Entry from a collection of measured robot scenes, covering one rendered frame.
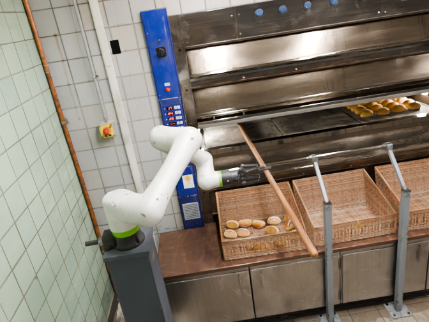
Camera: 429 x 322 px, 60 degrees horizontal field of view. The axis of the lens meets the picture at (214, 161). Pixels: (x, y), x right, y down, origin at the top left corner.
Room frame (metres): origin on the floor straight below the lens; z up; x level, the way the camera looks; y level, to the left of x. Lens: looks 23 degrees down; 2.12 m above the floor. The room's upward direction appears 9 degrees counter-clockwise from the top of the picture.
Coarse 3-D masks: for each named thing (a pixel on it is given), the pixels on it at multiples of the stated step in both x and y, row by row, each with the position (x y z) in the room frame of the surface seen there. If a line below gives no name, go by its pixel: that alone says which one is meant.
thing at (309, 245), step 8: (240, 128) 2.76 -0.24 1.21; (248, 144) 2.41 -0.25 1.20; (256, 152) 2.22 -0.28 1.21; (272, 176) 1.85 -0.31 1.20; (272, 184) 1.75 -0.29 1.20; (280, 192) 1.64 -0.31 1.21; (280, 200) 1.58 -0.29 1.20; (288, 208) 1.48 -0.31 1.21; (296, 224) 1.35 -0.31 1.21; (304, 232) 1.28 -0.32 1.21; (304, 240) 1.23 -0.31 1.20; (312, 248) 1.17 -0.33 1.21; (312, 256) 1.14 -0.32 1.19
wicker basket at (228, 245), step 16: (224, 192) 2.43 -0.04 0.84; (240, 192) 2.43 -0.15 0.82; (256, 192) 2.42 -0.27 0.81; (272, 192) 2.41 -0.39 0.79; (288, 192) 2.41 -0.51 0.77; (224, 208) 2.40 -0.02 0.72; (240, 208) 2.39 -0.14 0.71; (256, 208) 2.39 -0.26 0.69; (272, 208) 2.39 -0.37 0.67; (224, 224) 2.37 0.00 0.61; (304, 224) 2.01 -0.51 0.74; (224, 240) 2.19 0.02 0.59; (240, 240) 1.97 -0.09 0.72; (256, 240) 2.14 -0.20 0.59; (272, 240) 2.11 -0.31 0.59; (288, 240) 1.97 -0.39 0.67; (224, 256) 1.97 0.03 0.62; (240, 256) 1.97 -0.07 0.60; (256, 256) 1.97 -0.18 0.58
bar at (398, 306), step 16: (384, 144) 2.11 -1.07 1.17; (288, 160) 2.10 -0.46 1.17; (304, 160) 2.10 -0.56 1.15; (320, 176) 2.02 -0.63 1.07; (400, 176) 1.97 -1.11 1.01; (400, 208) 1.91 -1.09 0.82; (400, 224) 1.90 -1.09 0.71; (400, 240) 1.89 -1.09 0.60; (400, 256) 1.88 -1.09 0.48; (400, 272) 1.88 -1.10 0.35; (400, 288) 1.88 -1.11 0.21; (384, 304) 1.96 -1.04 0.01; (400, 304) 1.88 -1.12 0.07; (320, 320) 1.91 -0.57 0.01; (336, 320) 1.89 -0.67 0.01
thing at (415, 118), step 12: (384, 120) 2.53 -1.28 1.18; (396, 120) 2.49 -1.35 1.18; (408, 120) 2.49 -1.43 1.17; (420, 120) 2.49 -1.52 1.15; (312, 132) 2.50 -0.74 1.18; (324, 132) 2.48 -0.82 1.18; (336, 132) 2.48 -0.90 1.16; (348, 132) 2.48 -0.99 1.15; (228, 144) 2.52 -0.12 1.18; (240, 144) 2.48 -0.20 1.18; (264, 144) 2.47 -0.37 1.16
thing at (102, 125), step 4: (112, 120) 2.44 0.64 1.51; (100, 124) 2.39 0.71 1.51; (104, 124) 2.38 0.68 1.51; (108, 124) 2.38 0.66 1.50; (112, 124) 2.38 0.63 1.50; (100, 128) 2.38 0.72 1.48; (104, 128) 2.38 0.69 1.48; (108, 128) 2.38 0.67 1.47; (112, 128) 2.38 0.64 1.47; (100, 132) 2.38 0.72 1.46; (112, 132) 2.38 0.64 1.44; (116, 132) 2.42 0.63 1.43; (104, 136) 2.38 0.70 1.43; (108, 136) 2.38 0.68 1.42; (112, 136) 2.38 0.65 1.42
